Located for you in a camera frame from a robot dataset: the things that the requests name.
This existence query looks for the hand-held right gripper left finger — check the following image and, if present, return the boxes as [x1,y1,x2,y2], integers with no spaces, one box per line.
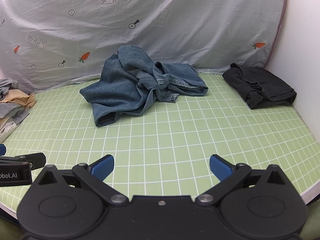
[31,154,128,205]

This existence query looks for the crumpled grey garment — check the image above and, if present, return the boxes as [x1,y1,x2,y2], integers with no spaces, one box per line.
[0,78,19,101]

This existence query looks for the cream white cloth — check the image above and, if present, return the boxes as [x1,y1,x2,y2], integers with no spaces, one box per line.
[0,116,20,144]

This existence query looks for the folded black garment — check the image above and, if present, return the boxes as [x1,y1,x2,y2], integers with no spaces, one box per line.
[222,63,297,110]

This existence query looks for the grey carrot print bed cover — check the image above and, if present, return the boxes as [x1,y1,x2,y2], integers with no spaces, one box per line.
[0,0,288,95]

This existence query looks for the beige garment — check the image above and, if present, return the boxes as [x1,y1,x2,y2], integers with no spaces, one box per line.
[0,92,37,111]

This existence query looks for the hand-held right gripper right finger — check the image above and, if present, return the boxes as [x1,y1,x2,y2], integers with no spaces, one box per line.
[196,154,292,205]

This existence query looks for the grey printed garment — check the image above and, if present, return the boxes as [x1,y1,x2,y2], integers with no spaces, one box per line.
[0,103,30,126]

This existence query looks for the blue denim jeans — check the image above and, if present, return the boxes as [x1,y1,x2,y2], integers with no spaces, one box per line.
[79,45,209,127]

